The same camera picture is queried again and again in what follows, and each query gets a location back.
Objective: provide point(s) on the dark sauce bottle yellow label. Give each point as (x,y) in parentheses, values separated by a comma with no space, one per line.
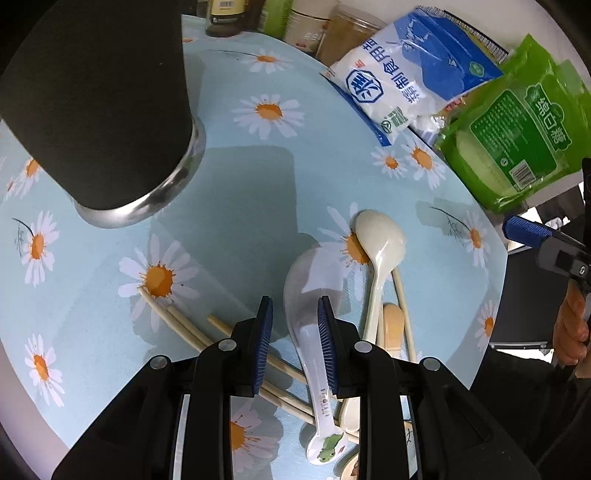
(224,18)

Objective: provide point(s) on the wooden chopstick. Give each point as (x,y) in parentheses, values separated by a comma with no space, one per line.
(184,325)
(157,308)
(402,304)
(219,323)

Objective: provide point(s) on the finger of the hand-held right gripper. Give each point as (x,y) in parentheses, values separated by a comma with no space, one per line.
(526,229)

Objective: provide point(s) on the person's right hand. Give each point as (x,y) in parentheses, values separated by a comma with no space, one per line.
(570,330)

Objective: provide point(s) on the person's dark clothing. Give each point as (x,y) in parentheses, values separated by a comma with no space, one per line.
(531,406)

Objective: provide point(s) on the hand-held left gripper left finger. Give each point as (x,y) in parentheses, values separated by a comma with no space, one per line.
(262,346)

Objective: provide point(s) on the daisy print blue tablecloth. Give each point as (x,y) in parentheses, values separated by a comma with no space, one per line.
(258,194)

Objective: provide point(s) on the cream ceramic spoon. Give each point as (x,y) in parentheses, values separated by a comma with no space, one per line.
(381,240)

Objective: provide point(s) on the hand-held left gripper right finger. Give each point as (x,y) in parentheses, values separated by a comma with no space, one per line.
(327,346)

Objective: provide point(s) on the green label bottle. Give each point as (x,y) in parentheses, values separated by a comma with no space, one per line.
(274,16)

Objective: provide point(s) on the clear jar brown powder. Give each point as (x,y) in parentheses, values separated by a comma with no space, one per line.
(351,34)

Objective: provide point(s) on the white jar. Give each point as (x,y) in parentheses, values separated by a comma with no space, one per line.
(307,27)

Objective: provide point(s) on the clear plastic packet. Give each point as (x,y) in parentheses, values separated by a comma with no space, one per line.
(431,124)

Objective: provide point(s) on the white dinosaur print ceramic spoon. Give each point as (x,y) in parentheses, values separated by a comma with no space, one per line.
(307,281)

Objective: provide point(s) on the green sugar bag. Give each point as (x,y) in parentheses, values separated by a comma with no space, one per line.
(517,124)

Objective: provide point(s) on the blue and white salt bag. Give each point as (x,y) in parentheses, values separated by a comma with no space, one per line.
(406,69)

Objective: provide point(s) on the small wooden spoon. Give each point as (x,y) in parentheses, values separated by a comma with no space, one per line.
(392,323)

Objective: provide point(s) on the black cylindrical utensil holder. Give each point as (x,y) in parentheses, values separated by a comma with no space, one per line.
(97,101)

